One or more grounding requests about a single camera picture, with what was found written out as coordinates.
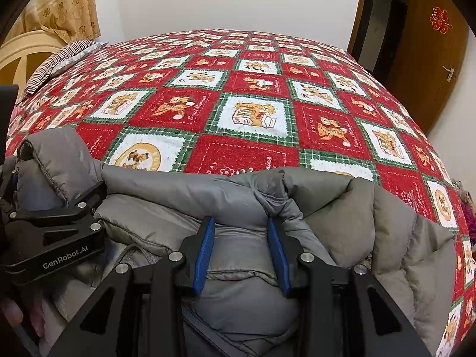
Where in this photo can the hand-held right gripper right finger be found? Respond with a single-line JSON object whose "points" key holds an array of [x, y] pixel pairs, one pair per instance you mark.
{"points": [[280, 258]]}

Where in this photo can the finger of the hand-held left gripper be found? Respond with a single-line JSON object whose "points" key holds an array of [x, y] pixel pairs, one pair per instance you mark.
{"points": [[8, 119], [70, 208]]}

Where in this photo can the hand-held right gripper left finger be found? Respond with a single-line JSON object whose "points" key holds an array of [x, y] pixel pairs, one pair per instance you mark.
{"points": [[202, 258]]}

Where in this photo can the grey puffer jacket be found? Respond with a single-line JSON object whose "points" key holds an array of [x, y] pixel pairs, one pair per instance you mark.
{"points": [[334, 212]]}

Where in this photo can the person's left hand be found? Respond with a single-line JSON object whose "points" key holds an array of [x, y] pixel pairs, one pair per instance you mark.
{"points": [[9, 312]]}

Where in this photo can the pink folded floral blanket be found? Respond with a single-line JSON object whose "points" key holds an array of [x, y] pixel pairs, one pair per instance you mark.
{"points": [[15, 114]]}

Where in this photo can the dark striped pillow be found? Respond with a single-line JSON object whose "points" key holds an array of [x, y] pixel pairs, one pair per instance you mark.
{"points": [[48, 70]]}

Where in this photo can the cream and brown headboard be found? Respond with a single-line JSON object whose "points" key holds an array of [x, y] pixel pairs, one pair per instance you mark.
{"points": [[26, 55]]}

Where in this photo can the light grey pillow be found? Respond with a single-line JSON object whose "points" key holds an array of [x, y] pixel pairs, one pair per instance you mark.
{"points": [[87, 54]]}

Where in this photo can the beige patterned curtain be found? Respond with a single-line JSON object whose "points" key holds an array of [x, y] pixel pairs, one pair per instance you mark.
{"points": [[63, 3]]}

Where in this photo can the red patchwork bear bedspread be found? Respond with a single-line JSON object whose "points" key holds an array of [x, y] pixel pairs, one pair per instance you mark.
{"points": [[241, 119]]}

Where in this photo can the crumpled pinkish cloth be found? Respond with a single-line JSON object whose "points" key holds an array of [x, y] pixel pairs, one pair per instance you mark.
{"points": [[469, 223]]}

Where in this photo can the brown wooden door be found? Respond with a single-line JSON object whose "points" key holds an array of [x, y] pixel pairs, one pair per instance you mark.
{"points": [[420, 63]]}

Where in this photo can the red paper door decoration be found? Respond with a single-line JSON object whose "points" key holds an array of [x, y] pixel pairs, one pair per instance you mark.
{"points": [[440, 19]]}

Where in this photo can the brown door frame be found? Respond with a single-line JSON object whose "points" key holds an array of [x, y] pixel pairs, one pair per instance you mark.
{"points": [[359, 18]]}

